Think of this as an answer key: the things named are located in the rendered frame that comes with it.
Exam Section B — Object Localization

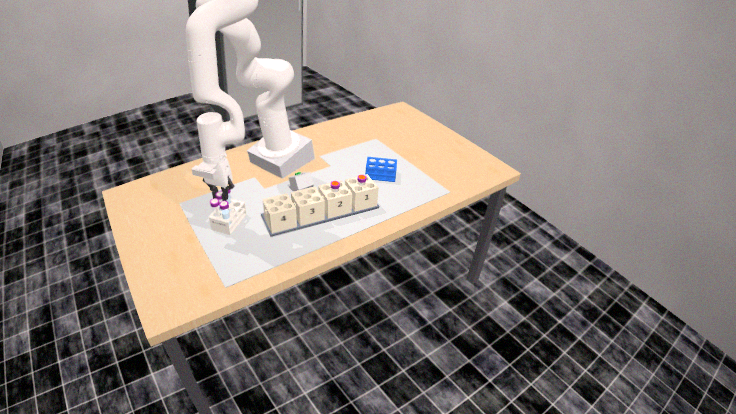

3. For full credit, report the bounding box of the grey bench mat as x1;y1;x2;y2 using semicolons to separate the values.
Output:
179;139;450;288

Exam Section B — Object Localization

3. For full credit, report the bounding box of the blue tube rack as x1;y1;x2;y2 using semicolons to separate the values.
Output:
365;157;397;182

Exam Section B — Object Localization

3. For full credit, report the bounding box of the white tube rack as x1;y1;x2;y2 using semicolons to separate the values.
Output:
209;199;247;235

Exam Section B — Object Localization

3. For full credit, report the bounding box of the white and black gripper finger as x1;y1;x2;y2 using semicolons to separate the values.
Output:
202;178;219;198
221;176;235;201

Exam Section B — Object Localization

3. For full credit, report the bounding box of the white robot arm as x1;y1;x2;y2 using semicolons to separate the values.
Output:
186;0;300;180

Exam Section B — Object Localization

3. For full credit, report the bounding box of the beige bucket adapter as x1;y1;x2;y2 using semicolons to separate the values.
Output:
263;193;297;233
345;175;379;211
318;181;352;219
291;187;325;226

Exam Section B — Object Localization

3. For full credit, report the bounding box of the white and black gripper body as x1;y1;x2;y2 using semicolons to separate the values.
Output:
204;157;233;187

